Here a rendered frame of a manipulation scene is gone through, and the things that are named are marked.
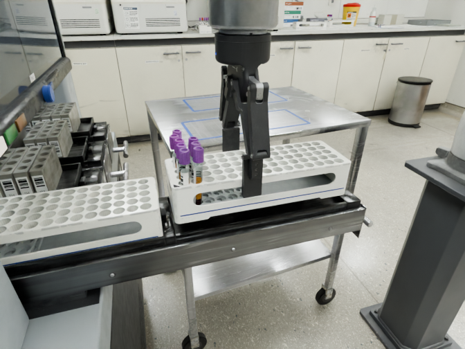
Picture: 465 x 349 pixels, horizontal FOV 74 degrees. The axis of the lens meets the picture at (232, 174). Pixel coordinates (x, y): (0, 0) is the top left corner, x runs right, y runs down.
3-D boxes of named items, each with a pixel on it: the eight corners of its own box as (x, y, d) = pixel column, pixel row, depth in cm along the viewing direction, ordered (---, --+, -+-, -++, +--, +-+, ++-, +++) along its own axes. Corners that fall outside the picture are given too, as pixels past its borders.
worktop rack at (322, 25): (295, 30, 284) (296, 22, 281) (292, 28, 293) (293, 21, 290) (326, 29, 289) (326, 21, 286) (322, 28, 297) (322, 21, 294)
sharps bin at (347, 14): (346, 26, 317) (350, 2, 306) (336, 25, 331) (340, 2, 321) (360, 26, 321) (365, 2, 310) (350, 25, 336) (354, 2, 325)
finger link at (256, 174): (259, 143, 43) (267, 151, 41) (257, 174, 46) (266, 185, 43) (249, 144, 43) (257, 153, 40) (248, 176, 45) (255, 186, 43)
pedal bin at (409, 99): (405, 130, 309) (418, 83, 286) (378, 118, 340) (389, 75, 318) (430, 127, 317) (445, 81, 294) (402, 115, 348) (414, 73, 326)
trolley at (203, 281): (184, 360, 111) (157, 152, 71) (161, 269, 148) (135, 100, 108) (337, 302, 132) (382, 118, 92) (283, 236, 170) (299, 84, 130)
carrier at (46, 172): (51, 172, 63) (43, 145, 60) (62, 170, 64) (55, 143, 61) (39, 203, 53) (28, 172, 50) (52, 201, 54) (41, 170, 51)
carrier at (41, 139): (54, 145, 75) (47, 120, 72) (63, 143, 76) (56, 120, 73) (43, 165, 65) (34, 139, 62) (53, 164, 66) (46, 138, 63)
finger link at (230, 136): (223, 129, 52) (221, 128, 53) (223, 166, 56) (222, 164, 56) (239, 128, 53) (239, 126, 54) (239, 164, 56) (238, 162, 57)
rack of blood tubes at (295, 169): (175, 224, 46) (171, 189, 43) (167, 190, 55) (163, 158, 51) (346, 194, 54) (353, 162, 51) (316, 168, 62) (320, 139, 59)
